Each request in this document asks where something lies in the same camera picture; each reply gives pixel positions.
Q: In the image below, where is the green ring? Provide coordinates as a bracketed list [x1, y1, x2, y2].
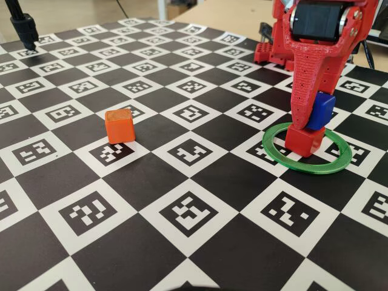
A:
[262, 122, 353, 176]

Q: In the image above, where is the red-orange gripper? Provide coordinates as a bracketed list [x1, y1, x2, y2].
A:
[284, 0, 380, 131]

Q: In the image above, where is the red-orange lattice robot base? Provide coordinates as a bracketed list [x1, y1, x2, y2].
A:
[253, 42, 295, 72]

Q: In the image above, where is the blue cube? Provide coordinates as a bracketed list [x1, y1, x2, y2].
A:
[305, 92, 336, 131]

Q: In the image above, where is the black table clamp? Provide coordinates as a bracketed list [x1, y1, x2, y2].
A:
[259, 22, 274, 42]

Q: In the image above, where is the orange cube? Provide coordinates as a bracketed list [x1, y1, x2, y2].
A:
[104, 109, 136, 145]

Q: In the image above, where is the black white marker checkerboard mat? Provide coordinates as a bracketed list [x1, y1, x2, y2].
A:
[0, 17, 388, 291]

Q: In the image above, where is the black tripod leg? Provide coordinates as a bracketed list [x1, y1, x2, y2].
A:
[4, 0, 39, 51]

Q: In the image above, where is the brown cardboard box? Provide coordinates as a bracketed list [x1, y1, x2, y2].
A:
[167, 4, 189, 19]

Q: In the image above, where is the thin dark floor cable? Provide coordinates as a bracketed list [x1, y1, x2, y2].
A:
[114, 0, 130, 18]

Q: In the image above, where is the red cube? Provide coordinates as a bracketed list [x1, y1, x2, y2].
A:
[284, 125, 327, 158]

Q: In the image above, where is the thick black power cable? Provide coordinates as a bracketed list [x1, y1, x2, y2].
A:
[360, 28, 376, 69]

